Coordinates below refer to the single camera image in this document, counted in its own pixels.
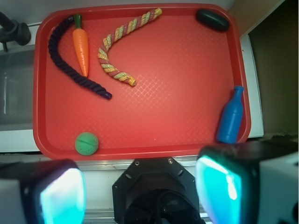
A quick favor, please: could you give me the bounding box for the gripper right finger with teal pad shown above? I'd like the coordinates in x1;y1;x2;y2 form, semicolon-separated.
195;140;299;224

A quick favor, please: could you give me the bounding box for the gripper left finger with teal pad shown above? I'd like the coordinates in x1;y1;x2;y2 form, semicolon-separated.
0;159;86;224

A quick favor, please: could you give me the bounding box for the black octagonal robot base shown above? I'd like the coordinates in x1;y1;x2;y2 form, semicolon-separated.
112;158;205;224

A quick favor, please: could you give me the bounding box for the green ball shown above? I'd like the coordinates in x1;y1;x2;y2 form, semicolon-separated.
75;132;99;156

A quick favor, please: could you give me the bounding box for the blue toy bottle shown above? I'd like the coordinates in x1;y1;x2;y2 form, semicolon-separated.
216;86;244;144

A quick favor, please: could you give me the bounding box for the grey metal sink basin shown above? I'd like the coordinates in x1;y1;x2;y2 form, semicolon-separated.
0;45;35;131

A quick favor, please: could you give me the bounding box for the red plastic tray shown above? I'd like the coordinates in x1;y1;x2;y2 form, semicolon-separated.
33;4;246;161

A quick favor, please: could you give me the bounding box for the orange toy carrot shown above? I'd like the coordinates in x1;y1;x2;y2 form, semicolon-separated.
72;14;89;77

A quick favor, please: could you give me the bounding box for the black clamp knob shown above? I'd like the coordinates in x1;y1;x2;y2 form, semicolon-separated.
0;12;31;52

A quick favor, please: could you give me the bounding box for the dark green oval object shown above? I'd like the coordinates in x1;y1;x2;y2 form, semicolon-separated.
196;9;230;31

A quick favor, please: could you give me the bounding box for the multicolour twisted rope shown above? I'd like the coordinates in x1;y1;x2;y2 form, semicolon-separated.
97;7;163;87

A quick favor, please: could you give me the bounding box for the dark purple rope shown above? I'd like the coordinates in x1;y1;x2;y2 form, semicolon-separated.
48;14;113;101

